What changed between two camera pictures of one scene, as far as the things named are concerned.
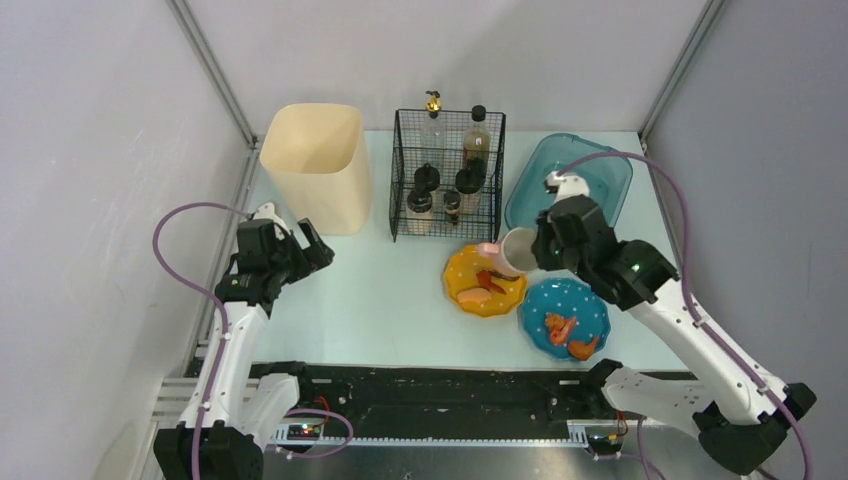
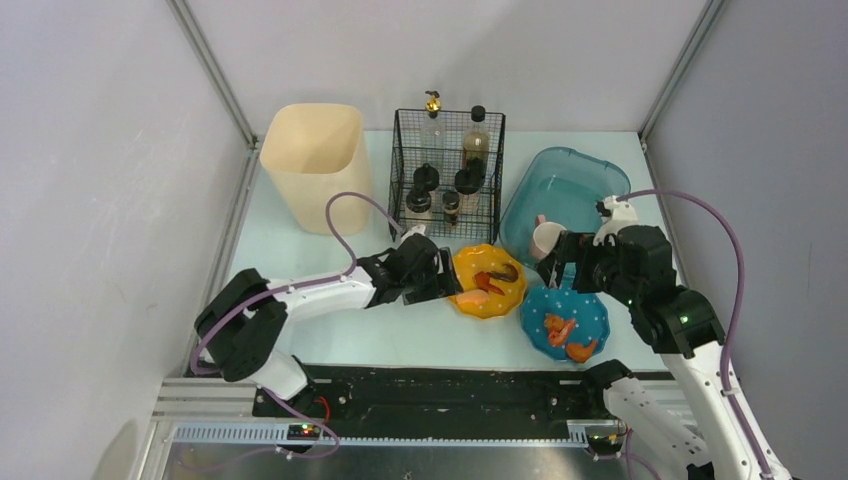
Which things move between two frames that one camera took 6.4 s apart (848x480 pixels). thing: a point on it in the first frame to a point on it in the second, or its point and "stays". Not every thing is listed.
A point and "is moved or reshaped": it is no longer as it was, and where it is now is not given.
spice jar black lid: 427,177 stays
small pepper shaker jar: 452,201 stays
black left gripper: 304,248 to 436,272
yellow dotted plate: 461,273 stays
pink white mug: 515,251 is moved or reshaped
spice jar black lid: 470,179 stays
